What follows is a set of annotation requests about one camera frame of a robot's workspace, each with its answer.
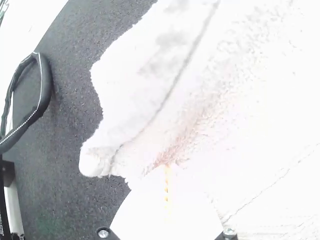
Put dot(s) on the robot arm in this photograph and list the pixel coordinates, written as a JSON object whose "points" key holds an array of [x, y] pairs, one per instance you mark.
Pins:
{"points": [[6, 172]]}

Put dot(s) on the pale towel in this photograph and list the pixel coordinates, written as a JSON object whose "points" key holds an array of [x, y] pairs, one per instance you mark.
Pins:
{"points": [[200, 75]]}

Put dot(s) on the black mat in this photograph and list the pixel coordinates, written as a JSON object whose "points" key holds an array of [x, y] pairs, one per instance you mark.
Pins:
{"points": [[62, 125]]}

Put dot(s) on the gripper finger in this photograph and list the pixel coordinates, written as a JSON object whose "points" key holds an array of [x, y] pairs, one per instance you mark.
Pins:
{"points": [[145, 212], [190, 215]]}

